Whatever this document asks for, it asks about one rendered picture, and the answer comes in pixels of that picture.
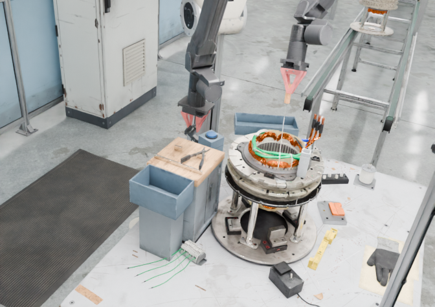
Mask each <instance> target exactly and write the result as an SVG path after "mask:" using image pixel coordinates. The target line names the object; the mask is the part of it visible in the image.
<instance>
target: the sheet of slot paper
mask: <svg viewBox="0 0 435 307"><path fill-rule="evenodd" d="M388 239H390V240H393V241H397V242H398V243H399V252H400V254H401V251H402V249H403V246H404V244H405V242H403V241H401V240H397V239H394V238H391V237H388ZM375 249H376V248H375V247H372V246H369V245H365V249H364V256H363V261H362V268H361V276H360V280H359V288H362V289H364V290H367V291H370V292H373V293H376V294H378V295H382V296H383V295H384V292H385V289H386V287H387V285H388V282H387V285H386V286H382V285H381V283H380V282H378V281H377V277H376V270H375V265H374V266H369V265H368V264H367V263H366V262H367V260H368V259H369V257H370V256H371V254H372V253H373V252H374V251H375ZM389 277H390V273H389V276H388V280H389ZM414 280H417V281H419V251H418V254H417V256H416V259H415V261H414V263H413V265H412V267H411V269H410V272H409V274H408V277H407V283H406V284H405V285H403V287H402V290H401V292H400V294H399V297H398V298H397V301H399V302H402V303H404V304H407V305H410V306H413V293H414Z"/></svg>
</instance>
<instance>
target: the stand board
mask: <svg viewBox="0 0 435 307"><path fill-rule="evenodd" d="M174 145H178V146H181V147H183V151H182V152H179V151H177V150H174ZM204 147H205V150H208V149H210V150H209V151H208V152H206V153H205V155H206V160H204V164H203V167H202V168H201V170H202V171H203V174H202V175H201V174H197V173H195V172H192V171H189V170H187V169H184V168H181V167H179V166H175V165H173V164H170V163H167V162H165V161H161V160H159V159H156V158H154V157H153V158H151V159H150V160H149V161H148V162H147V163H146V166H147V165H148V164H151V165H154V166H158V167H159V168H163V169H165V170H168V171H171V172H173V173H176V174H179V175H181V176H184V177H187V178H189V179H193V180H194V186H195V187H198V186H199V185H200V184H201V183H202V182H203V181H204V180H205V178H206V177H207V176H208V175H209V174H210V173H211V172H212V171H213V170H214V169H215V167H216V166H217V165H218V164H220V162H222V160H223V159H224V158H225V152H222V151H219V150H216V149H213V148H210V147H207V146H204V145H202V144H198V143H196V142H192V141H189V140H186V139H183V138H180V137H177V138H176V139H175V140H173V141H172V142H171V143H170V144H169V145H168V146H166V147H165V148H164V149H162V150H161V151H160V152H159V153H158V154H157V155H160V156H163V157H166V158H168V159H171V160H174V161H177V162H179V163H181V158H183V157H185V156H186V155H188V154H190V155H191V154H194V153H197V152H200V151H202V149H203V148H204ZM200 162H201V159H199V158H197V156H196V157H191V158H190V159H189V160H187V161H185V162H183V164H185V165H188V166H191V167H193V168H196V169H199V164H200Z"/></svg>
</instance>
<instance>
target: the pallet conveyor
mask: <svg viewBox="0 0 435 307"><path fill-rule="evenodd" d="M398 1H402V2H406V3H413V5H406V4H402V3H398V5H402V6H409V7H413V8H414V9H413V11H412V13H411V14H412V17H411V19H409V20H406V19H399V18H396V17H388V20H392V21H399V22H403V23H409V26H408V29H407V35H406V37H405V38H404V39H402V40H399V39H395V38H389V37H385V36H373V35H368V39H367V43H366V44H365V43H363V42H364V38H365V35H366V34H363V33H361V37H360V40H359V42H355V39H356V37H357V36H358V34H359V32H357V31H355V30H352V31H351V33H350V35H349V36H348V37H347V39H346V40H345V42H344V43H343V44H342V46H341V48H340V49H339V50H338V52H337V53H336V55H335V56H334V58H333V59H332V61H331V62H330V63H329V65H328V66H327V68H326V69H325V71H324V72H323V73H322V75H321V77H320V78H319V79H318V81H317V82H316V84H315V85H314V87H313V88H312V90H311V91H310V92H309V94H308V96H307V97H306V99H305V102H304V108H303V111H304V110H308V111H309V112H310V111H311V110H312V112H311V118H310V121H309V127H308V131H307V136H306V139H308V138H309V136H310V133H311V129H312V127H311V125H312V122H313V118H314V117H315V114H316V115H317V117H316V119H318V113H319V110H320V105H321V101H322V96H323V93H329V94H332V95H335V96H334V99H333V105H332V107H331V112H332V113H334V112H335V111H336V110H337V108H336V107H337V105H338V102H339V100H343V101H347V102H351V103H354V104H359V105H362V106H367V107H371V108H375V109H380V110H383V111H385V112H384V115H383V119H382V120H381V125H382V128H381V132H380V134H379V138H378V141H377V144H376V147H375V150H374V154H373V157H372V160H371V163H372V165H373V166H375V167H376V166H377V163H378V160H379V157H380V154H381V151H382V149H383V145H384V143H385V139H386V136H387V133H390V130H391V129H393V130H396V127H397V123H398V122H399V120H400V118H401V112H402V109H403V102H404V99H405V93H406V89H407V83H408V77H409V73H410V67H411V63H412V57H413V53H414V47H415V44H416V38H417V34H418V33H416V35H415V36H413V35H412V32H413V29H414V25H415V23H416V20H417V17H418V13H419V10H420V7H421V4H420V2H419V1H418V0H398ZM383 15H384V14H376V13H374V14H372V12H368V13H367V16H366V21H365V22H367V23H369V20H370V16H372V17H373V19H372V23H375V22H376V19H377V17H378V20H377V23H376V24H379V25H380V22H381V18H383ZM350 29H351V27H349V28H348V30H347V31H346V32H345V34H344V35H343V37H342V38H341V39H340V41H339V42H338V44H336V46H335V48H334V49H333V50H332V51H331V53H330V54H329V56H328V57H327V58H326V60H325V61H324V63H323V64H322V65H321V66H320V68H319V70H318V71H317V72H316V73H315V75H314V77H313V78H312V79H311V80H310V82H309V83H308V85H307V86H306V87H305V89H304V90H303V91H302V93H301V97H303V96H304V94H305V93H306V91H307V90H308V89H309V87H310V86H311V84H312V83H313V82H314V80H315V78H316V77H317V76H318V74H319V73H320V72H321V70H322V69H323V67H324V66H325V65H326V63H327V62H328V60H329V59H330V58H331V56H332V55H333V53H334V52H335V51H336V49H337V47H338V46H339V45H340V43H341V42H342V40H343V39H344V38H345V36H346V35H347V33H348V32H349V31H350ZM372 37H376V38H382V39H386V40H392V41H398V42H401V43H404V44H403V47H402V50H401V51H397V50H393V49H387V48H384V47H378V46H375V45H370V41H371V38H372ZM352 45H354V46H358V48H357V53H356V56H355V60H354V63H353V69H352V70H351V71H353V72H356V71H357V70H356V68H357V64H358V62H359V63H365V64H368V65H374V66H378V67H383V68H386V69H391V70H395V71H396V73H395V75H394V78H393V81H394V83H393V86H392V90H391V92H390V96H389V99H388V102H384V101H381V100H376V99H372V98H368V97H363V96H360V95H354V94H351V93H347V92H344V91H341V89H342V85H343V81H344V77H345V74H346V69H347V66H348V61H349V58H350V53H351V48H352ZM362 47H364V48H367V49H373V50H377V51H383V52H388V53H392V54H398V55H401V57H400V59H399V63H398V65H396V66H394V67H392V66H389V65H383V64H380V63H374V62H369V61H365V60H362V59H361V57H360V54H361V50H362ZM342 60H343V63H342V67H341V70H340V75H339V81H338V84H337V88H336V90H335V89H330V88H327V87H326V86H327V84H328V82H329V81H330V79H331V77H332V76H333V74H334V73H335V71H336V70H337V68H338V66H339V65H340V63H341V61H342ZM312 108H313V109H312Z"/></svg>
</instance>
